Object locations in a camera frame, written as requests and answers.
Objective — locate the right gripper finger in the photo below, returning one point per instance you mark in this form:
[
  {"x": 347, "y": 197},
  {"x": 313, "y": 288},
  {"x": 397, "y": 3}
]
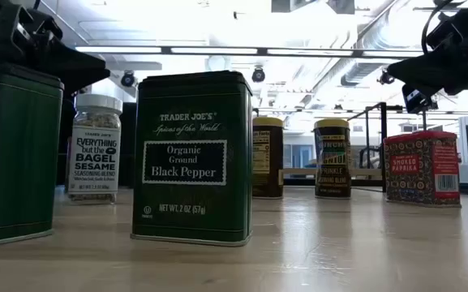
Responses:
[{"x": 436, "y": 75}]

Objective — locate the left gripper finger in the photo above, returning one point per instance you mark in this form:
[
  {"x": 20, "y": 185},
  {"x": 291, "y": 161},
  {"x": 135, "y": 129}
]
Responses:
[{"x": 77, "y": 75}]

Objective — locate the white-lid bagel seasoning jar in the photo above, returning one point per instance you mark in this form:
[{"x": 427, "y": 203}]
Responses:
[{"x": 94, "y": 162}]

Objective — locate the red smoked paprika tin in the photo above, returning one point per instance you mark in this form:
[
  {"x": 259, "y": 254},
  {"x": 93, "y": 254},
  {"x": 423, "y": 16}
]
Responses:
[{"x": 416, "y": 178}]

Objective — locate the yellow-lid onion seasoning jar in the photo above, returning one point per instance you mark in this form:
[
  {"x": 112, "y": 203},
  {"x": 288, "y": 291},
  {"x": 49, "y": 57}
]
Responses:
[
  {"x": 268, "y": 162},
  {"x": 333, "y": 162}
]

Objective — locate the black block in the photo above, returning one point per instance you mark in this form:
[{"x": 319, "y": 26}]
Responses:
[{"x": 193, "y": 203}]

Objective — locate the small dark blue box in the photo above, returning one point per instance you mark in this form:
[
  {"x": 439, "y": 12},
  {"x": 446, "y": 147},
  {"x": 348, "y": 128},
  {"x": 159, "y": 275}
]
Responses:
[{"x": 418, "y": 100}]

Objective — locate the black ceiling spotlight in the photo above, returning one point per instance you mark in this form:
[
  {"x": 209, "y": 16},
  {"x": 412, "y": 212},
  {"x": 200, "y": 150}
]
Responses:
[
  {"x": 258, "y": 75},
  {"x": 128, "y": 79},
  {"x": 385, "y": 78}
]

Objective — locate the green black pepper tin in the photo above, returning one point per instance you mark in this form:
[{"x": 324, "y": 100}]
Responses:
[{"x": 18, "y": 162}]

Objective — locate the long ceiling light strip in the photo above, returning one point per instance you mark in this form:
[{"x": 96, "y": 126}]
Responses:
[{"x": 213, "y": 50}]

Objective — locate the silver ventilation duct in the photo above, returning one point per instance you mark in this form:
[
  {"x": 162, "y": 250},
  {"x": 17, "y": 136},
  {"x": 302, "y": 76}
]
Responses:
[{"x": 363, "y": 71}]

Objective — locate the wooden shelf with black frame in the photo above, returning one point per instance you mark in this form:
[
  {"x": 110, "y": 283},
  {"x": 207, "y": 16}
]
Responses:
[{"x": 383, "y": 142}]

